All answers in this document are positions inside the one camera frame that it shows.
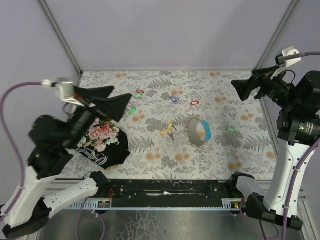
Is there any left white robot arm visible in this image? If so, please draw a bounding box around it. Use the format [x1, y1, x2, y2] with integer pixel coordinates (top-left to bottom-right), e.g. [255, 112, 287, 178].
[0, 83, 132, 239]

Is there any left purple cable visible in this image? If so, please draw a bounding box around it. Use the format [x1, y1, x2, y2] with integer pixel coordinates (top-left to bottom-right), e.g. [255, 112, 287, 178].
[0, 80, 106, 240]

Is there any yellow key tag lower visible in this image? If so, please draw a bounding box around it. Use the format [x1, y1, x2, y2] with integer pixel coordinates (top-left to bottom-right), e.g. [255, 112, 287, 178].
[159, 131, 169, 136]

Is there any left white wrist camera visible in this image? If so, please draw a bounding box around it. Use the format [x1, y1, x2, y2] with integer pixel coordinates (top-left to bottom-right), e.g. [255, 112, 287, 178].
[54, 78, 77, 104]

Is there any white cable duct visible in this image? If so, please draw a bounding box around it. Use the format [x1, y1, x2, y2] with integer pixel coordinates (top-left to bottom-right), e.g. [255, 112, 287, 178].
[66, 198, 111, 211]
[221, 198, 242, 212]

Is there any right aluminium frame post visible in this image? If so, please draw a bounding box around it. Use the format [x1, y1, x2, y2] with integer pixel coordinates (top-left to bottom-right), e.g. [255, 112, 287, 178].
[254, 0, 301, 70]

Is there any left aluminium frame post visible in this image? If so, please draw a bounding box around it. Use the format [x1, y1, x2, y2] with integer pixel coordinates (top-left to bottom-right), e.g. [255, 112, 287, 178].
[36, 0, 83, 76]

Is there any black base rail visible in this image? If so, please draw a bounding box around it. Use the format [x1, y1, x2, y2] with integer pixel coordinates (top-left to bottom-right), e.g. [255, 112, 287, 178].
[95, 179, 243, 209]

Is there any green key tag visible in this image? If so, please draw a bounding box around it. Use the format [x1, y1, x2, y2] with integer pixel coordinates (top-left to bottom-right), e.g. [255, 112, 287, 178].
[129, 108, 137, 115]
[134, 93, 144, 99]
[226, 127, 237, 134]

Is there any floral table mat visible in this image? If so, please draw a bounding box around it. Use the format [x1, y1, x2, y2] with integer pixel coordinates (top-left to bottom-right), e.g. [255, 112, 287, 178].
[61, 71, 277, 180]

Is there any red key tag right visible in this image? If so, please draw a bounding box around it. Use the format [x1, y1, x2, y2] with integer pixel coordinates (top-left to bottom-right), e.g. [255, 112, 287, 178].
[191, 101, 199, 106]

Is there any black floral cloth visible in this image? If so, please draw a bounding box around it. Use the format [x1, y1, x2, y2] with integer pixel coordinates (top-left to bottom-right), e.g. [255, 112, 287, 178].
[68, 118, 131, 170]

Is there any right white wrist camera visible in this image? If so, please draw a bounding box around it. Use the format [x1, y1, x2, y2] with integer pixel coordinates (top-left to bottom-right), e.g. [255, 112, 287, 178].
[271, 46, 302, 79]

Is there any yellow key tag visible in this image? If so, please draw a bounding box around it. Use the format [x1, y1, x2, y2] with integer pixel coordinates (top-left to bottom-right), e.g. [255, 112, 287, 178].
[167, 122, 174, 131]
[159, 131, 169, 136]

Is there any right white cable duct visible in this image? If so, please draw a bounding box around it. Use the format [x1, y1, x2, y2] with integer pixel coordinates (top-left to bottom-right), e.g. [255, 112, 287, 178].
[221, 198, 242, 212]

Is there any yellow key tag upper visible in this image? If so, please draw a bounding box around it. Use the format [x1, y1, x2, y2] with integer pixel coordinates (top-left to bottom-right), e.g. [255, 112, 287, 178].
[167, 122, 174, 131]

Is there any aluminium frame post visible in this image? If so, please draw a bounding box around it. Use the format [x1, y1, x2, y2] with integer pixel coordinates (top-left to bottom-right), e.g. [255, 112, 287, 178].
[36, 0, 83, 76]
[254, 0, 301, 70]

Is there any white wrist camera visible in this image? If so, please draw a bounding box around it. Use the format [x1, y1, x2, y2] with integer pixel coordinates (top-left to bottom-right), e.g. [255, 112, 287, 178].
[271, 46, 302, 79]
[54, 78, 77, 104]

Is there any left white cable duct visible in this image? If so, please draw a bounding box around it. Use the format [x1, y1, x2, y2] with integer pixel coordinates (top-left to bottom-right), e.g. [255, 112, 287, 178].
[66, 198, 111, 211]

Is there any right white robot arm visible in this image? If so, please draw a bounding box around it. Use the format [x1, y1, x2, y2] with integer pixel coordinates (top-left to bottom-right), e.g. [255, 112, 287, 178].
[231, 66, 320, 230]

